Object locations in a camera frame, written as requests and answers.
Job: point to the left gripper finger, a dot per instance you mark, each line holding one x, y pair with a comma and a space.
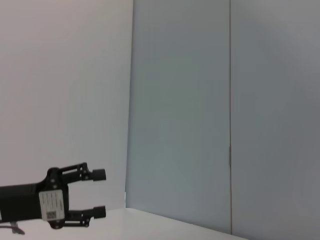
98, 175

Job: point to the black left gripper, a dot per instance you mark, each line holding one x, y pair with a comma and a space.
22, 202

